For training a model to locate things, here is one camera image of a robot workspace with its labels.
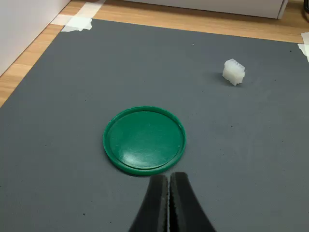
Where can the small white plastic terminal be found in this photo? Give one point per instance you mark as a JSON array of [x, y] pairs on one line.
[[233, 72]]

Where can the round green lid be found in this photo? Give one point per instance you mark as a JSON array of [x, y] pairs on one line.
[[144, 141]]

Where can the dark grey mat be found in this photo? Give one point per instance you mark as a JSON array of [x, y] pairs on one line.
[[72, 120]]

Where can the white tape strip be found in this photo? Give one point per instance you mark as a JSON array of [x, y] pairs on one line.
[[84, 8], [305, 38], [78, 24], [304, 51]]

